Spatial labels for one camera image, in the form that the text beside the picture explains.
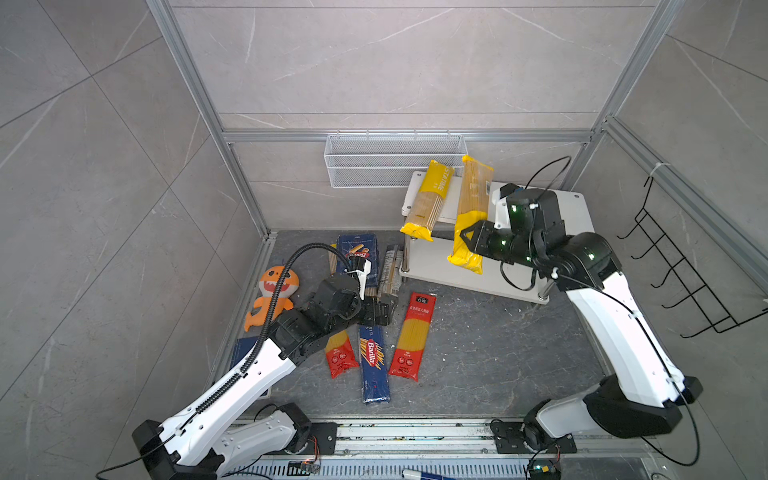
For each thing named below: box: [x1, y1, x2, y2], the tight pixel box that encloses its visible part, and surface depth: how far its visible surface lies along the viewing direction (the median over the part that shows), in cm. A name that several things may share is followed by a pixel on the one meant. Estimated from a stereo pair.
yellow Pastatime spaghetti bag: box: [400, 160, 455, 242], surface depth 77 cm
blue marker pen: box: [402, 469, 457, 480], surface depth 69 cm
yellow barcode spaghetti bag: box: [448, 156, 495, 275], surface depth 65 cm
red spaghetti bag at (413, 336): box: [388, 292, 437, 382], surface depth 90 cm
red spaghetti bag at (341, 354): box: [326, 330, 360, 379], surface depth 86 cm
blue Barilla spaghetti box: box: [360, 325, 391, 404], surface depth 83 cm
